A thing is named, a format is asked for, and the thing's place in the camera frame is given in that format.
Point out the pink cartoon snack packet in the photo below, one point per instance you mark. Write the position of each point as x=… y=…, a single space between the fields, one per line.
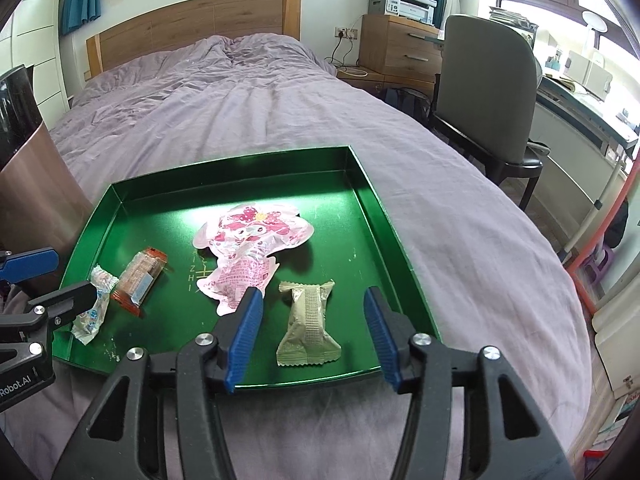
x=250 y=232

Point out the wooden bed headboard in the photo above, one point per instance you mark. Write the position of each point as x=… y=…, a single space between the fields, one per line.
x=200 y=20

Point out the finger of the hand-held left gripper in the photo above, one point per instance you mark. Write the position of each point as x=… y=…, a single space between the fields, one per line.
x=32 y=262
x=70 y=300

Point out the red pole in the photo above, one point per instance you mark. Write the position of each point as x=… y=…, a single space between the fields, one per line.
x=600 y=245

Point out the dark bag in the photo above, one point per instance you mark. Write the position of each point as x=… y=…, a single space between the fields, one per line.
x=407 y=105

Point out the beige snack packet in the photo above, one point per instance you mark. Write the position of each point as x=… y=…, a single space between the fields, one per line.
x=305 y=325

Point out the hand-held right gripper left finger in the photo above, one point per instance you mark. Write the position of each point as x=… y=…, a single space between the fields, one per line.
x=245 y=335

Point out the small white candy wrapper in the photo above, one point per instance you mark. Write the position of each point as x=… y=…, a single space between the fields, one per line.
x=97 y=310

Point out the wall power outlet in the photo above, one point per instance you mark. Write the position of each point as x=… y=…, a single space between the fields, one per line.
x=346 y=34

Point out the stack of papers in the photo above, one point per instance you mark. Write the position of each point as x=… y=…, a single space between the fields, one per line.
x=512 y=20

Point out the grey office chair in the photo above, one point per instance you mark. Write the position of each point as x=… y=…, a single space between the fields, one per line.
x=480 y=85

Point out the white storage box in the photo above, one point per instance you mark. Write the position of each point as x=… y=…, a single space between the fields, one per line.
x=617 y=327

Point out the green tray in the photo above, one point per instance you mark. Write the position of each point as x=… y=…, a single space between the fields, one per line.
x=340 y=240

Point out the small clear red biscuit packet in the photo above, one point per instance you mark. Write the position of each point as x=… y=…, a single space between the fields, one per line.
x=137 y=280

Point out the white grey printer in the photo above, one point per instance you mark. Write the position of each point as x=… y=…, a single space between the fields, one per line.
x=400 y=5

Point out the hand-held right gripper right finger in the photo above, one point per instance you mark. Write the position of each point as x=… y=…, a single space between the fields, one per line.
x=382 y=335

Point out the wooden dresser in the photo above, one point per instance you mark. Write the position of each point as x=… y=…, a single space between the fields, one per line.
x=395 y=50

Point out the grey desk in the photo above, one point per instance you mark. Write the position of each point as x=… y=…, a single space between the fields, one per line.
x=580 y=110

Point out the white desk lamp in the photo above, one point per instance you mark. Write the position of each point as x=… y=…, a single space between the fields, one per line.
x=594 y=22

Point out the low wooden bedside table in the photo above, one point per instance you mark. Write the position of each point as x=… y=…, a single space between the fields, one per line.
x=370 y=80

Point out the purple stool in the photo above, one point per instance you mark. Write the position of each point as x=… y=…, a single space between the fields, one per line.
x=604 y=265

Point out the black and brown electric kettle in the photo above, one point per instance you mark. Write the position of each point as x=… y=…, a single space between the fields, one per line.
x=35 y=170

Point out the white wardrobe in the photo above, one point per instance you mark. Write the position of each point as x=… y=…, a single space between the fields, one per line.
x=45 y=60

